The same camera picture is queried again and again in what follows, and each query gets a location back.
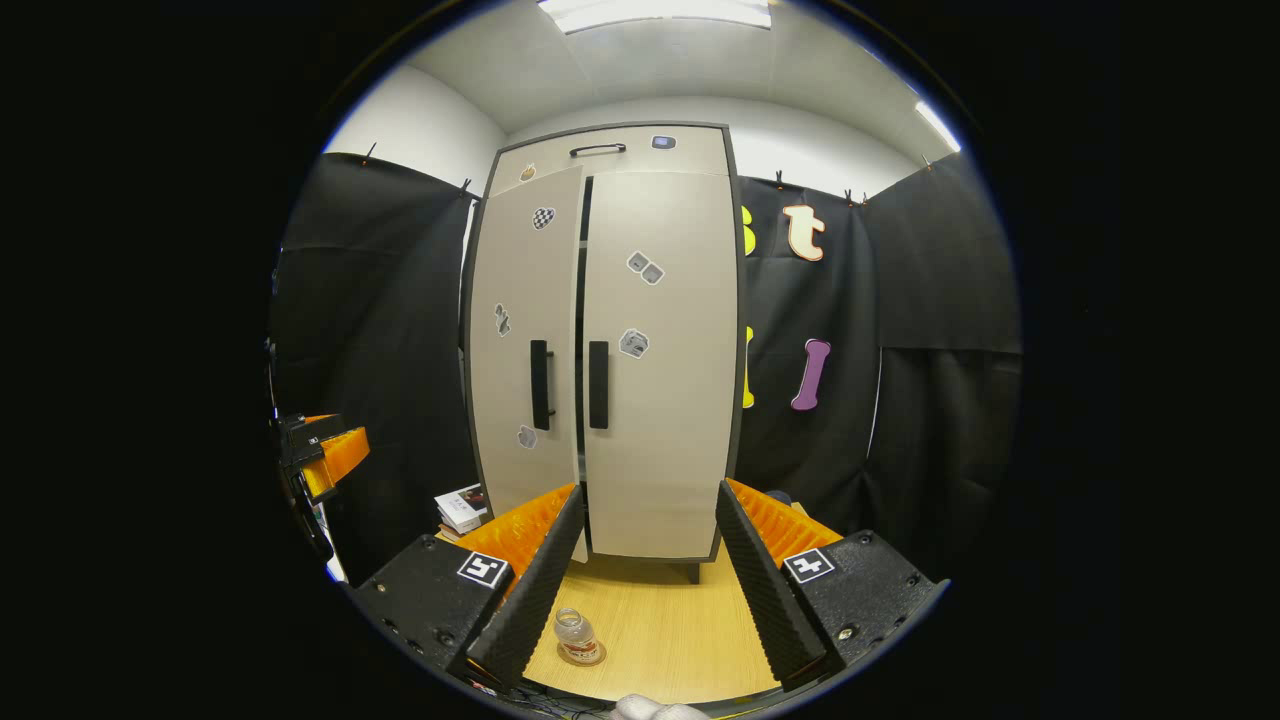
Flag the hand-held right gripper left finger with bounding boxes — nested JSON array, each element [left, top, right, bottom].
[[345, 483, 586, 691]]

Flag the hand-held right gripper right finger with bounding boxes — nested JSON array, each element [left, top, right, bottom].
[[714, 478, 951, 691]]

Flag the clear plastic bottle red label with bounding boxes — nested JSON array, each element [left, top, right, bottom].
[[554, 607, 604, 663]]

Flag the gray cabinet door cube stickers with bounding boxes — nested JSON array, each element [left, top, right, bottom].
[[580, 170, 739, 559]]

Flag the gray cabinet door checkered sticker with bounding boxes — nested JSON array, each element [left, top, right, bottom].
[[466, 165, 589, 563]]

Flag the gray cabinet drawer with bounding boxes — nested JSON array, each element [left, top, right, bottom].
[[488, 126, 729, 197]]

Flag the gray cabinet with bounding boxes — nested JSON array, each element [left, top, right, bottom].
[[462, 122, 746, 584]]

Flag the stack of books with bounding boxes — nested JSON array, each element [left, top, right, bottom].
[[434, 483, 493, 543]]

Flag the black backdrop cloth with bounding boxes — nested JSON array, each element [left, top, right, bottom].
[[268, 150, 1023, 591]]

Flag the narrow ceiling light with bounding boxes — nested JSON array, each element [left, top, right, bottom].
[[912, 98, 963, 153]]

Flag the large ceiling light panel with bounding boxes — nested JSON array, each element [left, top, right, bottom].
[[538, 0, 773, 34]]

